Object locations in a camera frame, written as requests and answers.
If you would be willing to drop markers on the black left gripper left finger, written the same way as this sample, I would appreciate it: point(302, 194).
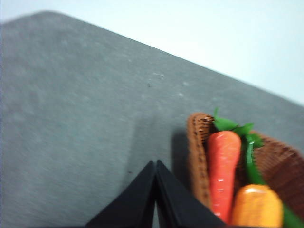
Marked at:
point(133, 207)

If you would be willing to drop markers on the brown wicker basket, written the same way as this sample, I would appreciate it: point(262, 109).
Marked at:
point(280, 166)

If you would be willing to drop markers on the orange toy carrot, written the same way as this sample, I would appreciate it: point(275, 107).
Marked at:
point(224, 152)

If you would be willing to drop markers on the yellow-orange toy corn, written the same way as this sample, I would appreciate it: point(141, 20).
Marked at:
point(257, 205)

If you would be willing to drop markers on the grey table mat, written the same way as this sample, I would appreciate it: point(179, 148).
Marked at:
point(84, 109)

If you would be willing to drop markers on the green toy chili pepper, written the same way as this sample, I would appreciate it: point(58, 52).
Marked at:
point(290, 217)

